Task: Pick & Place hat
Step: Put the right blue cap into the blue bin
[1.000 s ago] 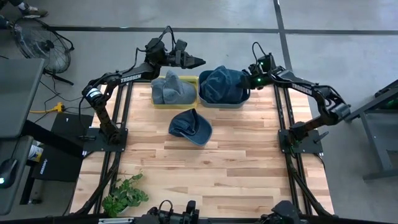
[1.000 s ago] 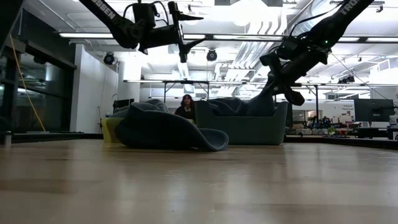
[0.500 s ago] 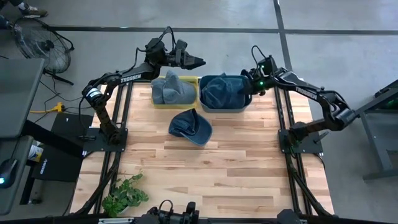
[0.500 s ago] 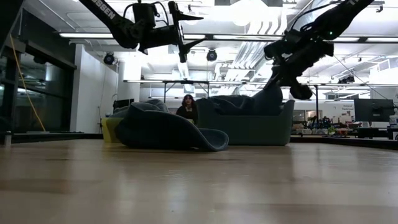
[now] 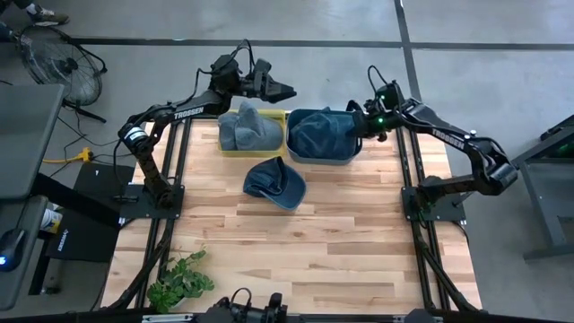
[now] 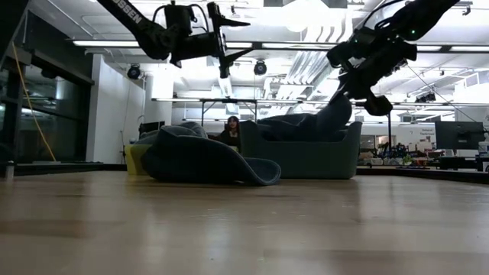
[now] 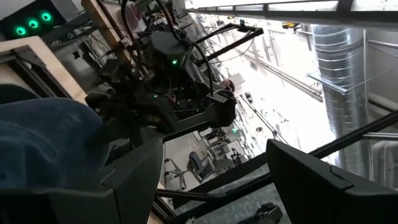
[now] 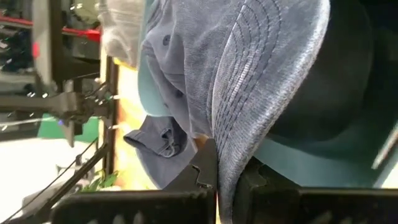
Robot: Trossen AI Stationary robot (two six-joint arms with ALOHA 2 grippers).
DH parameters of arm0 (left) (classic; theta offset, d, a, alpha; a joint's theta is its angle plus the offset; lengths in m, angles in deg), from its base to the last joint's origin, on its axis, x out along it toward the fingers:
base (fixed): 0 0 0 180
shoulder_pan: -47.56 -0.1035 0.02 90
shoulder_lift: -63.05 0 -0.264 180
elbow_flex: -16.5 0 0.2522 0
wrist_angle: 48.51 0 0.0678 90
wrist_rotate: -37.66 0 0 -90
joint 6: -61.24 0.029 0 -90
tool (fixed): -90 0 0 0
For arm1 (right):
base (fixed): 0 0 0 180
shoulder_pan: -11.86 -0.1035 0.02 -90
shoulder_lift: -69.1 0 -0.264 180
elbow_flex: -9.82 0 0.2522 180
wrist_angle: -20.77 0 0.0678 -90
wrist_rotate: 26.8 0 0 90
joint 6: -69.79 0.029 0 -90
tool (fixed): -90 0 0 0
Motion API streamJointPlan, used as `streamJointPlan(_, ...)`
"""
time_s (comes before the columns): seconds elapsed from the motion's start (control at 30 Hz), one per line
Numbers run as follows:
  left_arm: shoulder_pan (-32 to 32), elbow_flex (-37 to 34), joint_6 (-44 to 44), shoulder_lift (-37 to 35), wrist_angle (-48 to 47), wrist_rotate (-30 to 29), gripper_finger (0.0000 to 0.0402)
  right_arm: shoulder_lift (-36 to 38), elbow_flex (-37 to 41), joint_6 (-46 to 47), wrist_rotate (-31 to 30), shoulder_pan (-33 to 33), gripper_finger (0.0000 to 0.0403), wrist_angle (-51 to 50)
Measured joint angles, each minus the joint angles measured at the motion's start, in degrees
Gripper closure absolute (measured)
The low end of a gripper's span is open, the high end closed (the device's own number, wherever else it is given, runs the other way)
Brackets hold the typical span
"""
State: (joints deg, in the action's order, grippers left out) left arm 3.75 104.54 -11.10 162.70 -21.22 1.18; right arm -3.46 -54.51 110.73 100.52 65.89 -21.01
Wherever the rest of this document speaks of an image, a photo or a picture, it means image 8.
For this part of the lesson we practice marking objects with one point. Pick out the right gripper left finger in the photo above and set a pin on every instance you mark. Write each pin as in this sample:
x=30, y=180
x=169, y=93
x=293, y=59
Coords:
x=155, y=208

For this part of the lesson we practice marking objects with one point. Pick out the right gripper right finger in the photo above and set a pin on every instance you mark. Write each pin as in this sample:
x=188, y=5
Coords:
x=295, y=208

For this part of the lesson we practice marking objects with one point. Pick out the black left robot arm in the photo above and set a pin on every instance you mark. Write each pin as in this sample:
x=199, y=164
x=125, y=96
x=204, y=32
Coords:
x=68, y=105

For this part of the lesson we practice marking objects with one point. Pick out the teal plastic bin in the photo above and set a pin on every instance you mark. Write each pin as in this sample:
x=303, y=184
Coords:
x=311, y=168

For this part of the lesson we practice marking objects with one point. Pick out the green leafy plant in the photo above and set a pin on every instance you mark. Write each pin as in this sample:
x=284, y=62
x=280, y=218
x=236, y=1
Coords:
x=105, y=180

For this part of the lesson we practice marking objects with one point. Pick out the green floor mat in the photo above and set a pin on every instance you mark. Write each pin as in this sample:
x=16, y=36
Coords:
x=49, y=130

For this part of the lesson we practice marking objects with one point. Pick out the red bar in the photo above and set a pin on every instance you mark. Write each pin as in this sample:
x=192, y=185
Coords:
x=90, y=34

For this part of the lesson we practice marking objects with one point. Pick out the black aluminium table frame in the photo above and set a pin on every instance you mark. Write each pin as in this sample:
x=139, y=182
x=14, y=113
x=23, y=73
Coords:
x=112, y=140

